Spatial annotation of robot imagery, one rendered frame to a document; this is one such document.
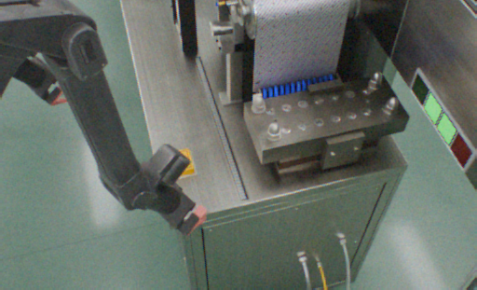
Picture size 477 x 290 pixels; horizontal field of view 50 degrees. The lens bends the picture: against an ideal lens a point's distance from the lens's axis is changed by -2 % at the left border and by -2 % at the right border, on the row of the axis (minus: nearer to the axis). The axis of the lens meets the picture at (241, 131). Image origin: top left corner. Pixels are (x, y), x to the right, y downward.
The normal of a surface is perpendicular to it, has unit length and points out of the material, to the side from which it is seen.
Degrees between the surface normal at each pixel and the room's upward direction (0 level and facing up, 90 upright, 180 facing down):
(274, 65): 90
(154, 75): 0
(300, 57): 90
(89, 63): 90
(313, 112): 0
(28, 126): 0
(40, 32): 90
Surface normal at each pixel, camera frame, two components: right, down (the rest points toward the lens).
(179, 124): 0.01, -0.62
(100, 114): 0.67, 0.59
